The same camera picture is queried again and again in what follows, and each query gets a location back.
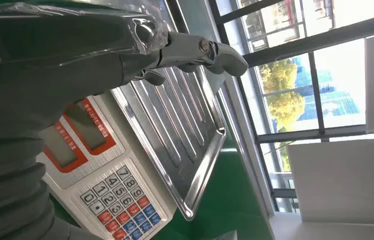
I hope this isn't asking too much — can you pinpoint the yellow-leaved tree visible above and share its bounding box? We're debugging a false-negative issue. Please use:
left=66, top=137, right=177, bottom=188
left=259, top=58, right=307, bottom=173

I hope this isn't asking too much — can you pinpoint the green conveyor belt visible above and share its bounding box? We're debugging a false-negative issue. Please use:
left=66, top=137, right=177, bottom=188
left=152, top=87, right=276, bottom=240

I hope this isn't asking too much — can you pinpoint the large white board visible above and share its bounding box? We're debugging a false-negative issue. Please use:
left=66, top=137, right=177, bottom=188
left=287, top=136, right=374, bottom=227

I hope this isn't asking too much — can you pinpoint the electronic scale with steel tray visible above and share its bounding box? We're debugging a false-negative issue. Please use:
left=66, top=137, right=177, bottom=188
left=36, top=64, right=228, bottom=240

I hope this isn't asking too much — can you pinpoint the dark window frame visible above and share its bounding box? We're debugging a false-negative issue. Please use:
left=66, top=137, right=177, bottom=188
left=165, top=0, right=374, bottom=215

